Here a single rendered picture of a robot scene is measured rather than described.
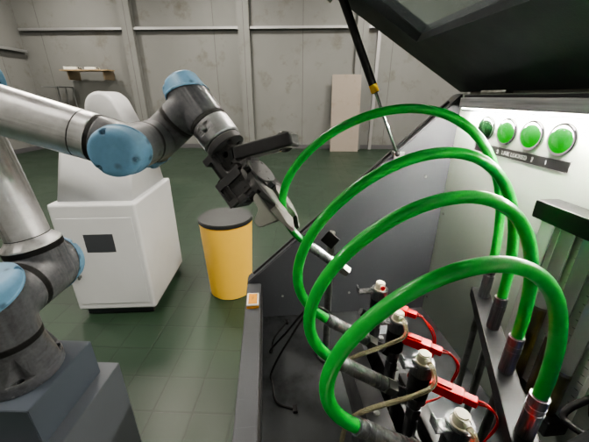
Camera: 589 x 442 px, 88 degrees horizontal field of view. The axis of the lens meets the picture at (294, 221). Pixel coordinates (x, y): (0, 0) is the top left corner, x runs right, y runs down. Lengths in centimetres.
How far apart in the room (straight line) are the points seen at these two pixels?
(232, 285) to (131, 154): 194
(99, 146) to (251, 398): 48
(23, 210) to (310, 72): 889
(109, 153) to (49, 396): 54
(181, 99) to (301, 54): 888
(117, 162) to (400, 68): 943
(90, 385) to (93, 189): 152
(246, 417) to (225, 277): 179
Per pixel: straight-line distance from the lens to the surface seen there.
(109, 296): 252
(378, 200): 84
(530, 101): 67
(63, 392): 90
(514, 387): 52
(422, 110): 52
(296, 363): 83
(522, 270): 30
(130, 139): 51
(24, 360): 85
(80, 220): 231
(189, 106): 62
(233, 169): 56
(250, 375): 66
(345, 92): 920
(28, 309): 82
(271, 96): 946
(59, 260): 88
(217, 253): 224
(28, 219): 86
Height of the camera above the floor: 144
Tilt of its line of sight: 22 degrees down
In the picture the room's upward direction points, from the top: straight up
